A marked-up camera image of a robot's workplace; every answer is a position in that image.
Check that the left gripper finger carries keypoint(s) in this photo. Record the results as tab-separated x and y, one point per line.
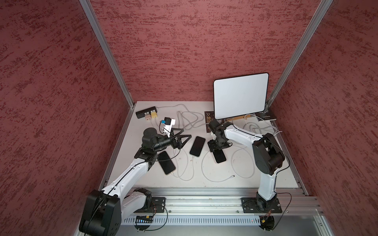
176	132
183	139

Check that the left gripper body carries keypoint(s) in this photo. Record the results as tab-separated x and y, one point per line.
174	144

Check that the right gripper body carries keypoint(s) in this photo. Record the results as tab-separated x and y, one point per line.
218	143

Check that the phone pink case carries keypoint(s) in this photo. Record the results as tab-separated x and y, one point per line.
166	163
219	156

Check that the phone teal case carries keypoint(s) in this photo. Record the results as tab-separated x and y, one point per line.
197	146

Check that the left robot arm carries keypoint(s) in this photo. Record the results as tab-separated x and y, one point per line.
105	209

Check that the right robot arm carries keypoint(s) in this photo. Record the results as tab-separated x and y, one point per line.
268	157

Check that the wooden tablet stand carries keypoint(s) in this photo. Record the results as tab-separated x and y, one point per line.
238	118

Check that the black book yellow letters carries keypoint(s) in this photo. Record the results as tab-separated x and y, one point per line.
209	116

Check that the pink plug adapter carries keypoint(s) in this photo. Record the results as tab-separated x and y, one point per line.
148	117

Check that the black power strip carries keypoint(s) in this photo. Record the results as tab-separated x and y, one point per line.
142	113

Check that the white tablet panel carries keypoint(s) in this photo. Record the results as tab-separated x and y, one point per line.
241	95

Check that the black booklet right corner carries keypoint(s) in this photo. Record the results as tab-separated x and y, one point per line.
266	115

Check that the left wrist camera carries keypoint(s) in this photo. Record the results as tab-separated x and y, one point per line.
168	123

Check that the aluminium rail frame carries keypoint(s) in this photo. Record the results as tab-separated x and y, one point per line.
222	207

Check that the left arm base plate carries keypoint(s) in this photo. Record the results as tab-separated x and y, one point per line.
157	205

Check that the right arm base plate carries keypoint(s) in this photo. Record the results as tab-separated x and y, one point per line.
260	206

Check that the left aluminium corner post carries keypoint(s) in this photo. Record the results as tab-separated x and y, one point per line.
95	25

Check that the aluminium corner post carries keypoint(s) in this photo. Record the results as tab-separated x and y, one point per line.
311	28
95	25

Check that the right aluminium corner post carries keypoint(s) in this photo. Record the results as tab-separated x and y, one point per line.
311	28

